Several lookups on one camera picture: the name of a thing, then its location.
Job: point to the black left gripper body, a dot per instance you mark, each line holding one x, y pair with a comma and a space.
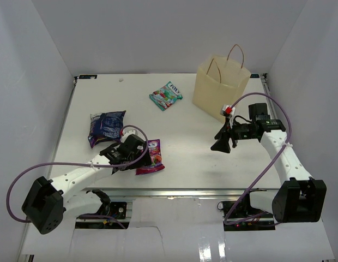
145, 161

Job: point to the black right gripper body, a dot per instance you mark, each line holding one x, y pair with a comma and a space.
241, 132

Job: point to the purple Fox's candy bag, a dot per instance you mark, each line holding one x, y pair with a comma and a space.
154, 150

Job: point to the teal Fox's candy bag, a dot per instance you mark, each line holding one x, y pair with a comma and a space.
166, 96

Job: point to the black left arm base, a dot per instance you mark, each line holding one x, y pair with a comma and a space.
110, 216

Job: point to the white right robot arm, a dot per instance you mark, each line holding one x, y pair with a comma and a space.
300, 197

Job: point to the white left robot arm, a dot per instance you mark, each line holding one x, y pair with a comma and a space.
49, 201

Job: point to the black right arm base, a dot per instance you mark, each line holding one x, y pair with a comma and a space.
244, 217

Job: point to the dark blue snack bag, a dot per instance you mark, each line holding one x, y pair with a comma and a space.
105, 127

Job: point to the beige paper bag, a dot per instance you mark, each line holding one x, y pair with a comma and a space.
220, 81

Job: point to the blue label sticker left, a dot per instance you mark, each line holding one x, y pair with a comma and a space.
91, 77

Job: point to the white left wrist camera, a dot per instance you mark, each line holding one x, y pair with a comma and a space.
129, 132

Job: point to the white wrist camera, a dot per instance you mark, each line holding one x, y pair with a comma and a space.
228, 112
129, 132

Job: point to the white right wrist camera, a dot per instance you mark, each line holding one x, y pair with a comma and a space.
228, 112

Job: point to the aluminium table front rail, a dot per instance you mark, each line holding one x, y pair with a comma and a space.
160, 192

